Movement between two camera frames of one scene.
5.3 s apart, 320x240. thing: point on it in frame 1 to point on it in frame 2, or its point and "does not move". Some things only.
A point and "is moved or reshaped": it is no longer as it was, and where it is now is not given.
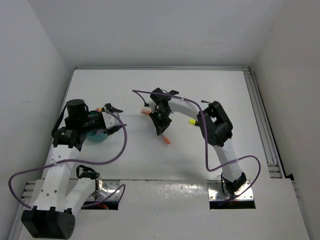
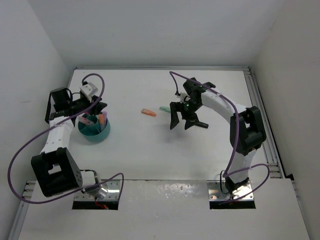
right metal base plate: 216,192 does not move
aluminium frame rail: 265,125 does not move
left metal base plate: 105,188 does not move
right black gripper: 161,126 to 176,107
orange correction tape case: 146,111 does not move
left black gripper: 110,131 to 96,107
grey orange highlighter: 167,140 is moved or reshaped
